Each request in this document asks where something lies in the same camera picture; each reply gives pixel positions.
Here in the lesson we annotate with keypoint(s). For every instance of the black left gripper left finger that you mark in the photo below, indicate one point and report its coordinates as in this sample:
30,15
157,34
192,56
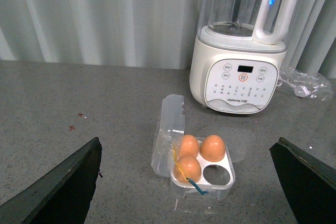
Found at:
63,195

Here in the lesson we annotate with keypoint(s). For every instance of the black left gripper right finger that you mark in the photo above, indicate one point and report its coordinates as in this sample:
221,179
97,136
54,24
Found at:
308,183

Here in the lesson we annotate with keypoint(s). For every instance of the clear plastic egg box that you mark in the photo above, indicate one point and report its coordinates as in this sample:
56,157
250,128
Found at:
216,178

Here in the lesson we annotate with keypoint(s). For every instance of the brown egg back right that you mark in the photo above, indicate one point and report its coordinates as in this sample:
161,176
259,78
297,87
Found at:
213,148

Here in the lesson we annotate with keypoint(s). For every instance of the brown egg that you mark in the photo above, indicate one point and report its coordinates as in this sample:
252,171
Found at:
189,146
213,148
187,167

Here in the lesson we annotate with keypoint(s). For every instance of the brown egg front left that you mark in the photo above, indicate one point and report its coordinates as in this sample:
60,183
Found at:
187,167

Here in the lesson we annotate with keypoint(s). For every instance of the brown egg back left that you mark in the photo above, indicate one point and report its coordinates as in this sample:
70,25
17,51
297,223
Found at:
189,146

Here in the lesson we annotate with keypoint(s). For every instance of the clear plastic bag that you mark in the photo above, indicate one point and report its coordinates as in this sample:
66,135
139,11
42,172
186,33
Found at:
320,88

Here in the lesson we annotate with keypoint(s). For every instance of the white Joyoung blender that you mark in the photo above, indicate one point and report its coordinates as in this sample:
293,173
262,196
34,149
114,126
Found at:
238,52

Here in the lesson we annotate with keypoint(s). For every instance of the white power cable plug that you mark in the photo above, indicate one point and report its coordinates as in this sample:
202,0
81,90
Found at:
299,91

